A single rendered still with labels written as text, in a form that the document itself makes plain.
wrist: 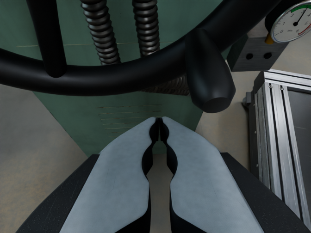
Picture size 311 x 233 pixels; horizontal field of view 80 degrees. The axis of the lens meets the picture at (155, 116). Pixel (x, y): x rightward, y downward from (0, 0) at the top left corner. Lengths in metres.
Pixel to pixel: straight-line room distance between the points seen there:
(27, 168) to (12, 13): 0.72
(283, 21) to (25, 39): 0.41
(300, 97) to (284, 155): 0.31
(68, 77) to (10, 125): 0.99
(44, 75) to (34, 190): 0.80
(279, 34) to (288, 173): 0.49
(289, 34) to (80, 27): 0.33
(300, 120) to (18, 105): 1.29
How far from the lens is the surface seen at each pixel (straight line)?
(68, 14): 0.36
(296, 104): 0.94
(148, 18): 0.20
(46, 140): 1.02
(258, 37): 0.38
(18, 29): 0.41
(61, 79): 0.18
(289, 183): 0.73
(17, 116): 1.17
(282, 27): 0.35
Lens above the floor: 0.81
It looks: 58 degrees down
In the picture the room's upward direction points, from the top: 2 degrees clockwise
